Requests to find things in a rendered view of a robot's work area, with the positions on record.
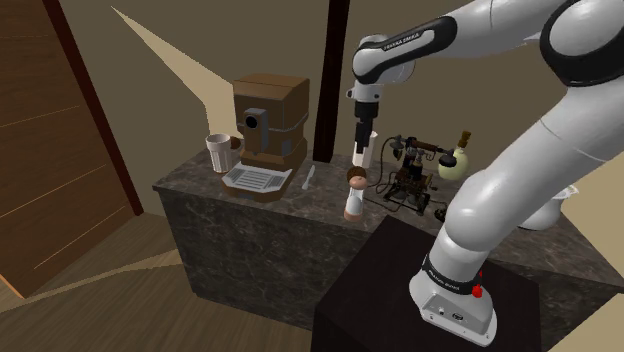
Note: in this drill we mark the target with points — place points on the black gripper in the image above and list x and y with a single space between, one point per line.
365 111

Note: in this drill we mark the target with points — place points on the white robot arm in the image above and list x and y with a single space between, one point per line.
565 146

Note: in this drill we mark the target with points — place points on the antique black telephone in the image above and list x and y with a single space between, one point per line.
412 178

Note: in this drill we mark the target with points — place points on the white brown-capped pepper grinder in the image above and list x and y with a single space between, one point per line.
355 195

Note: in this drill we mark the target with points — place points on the white knife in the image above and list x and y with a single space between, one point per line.
308 178

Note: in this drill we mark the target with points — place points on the brown coffee machine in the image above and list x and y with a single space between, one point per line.
273 105

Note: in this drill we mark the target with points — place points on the round yellow corked flask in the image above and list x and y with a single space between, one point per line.
456 166

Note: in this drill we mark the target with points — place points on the white ribbed mug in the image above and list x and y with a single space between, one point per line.
218 153

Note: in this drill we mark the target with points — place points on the dark marble counter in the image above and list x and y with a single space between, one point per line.
244 244

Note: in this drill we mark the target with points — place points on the black robot stand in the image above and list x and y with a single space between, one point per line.
370 302

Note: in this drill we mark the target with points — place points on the white round jug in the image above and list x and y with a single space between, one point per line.
538 217

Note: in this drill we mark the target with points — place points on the brown wooden door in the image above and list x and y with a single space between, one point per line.
48 146

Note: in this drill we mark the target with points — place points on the dark brown post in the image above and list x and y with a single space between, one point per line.
331 73

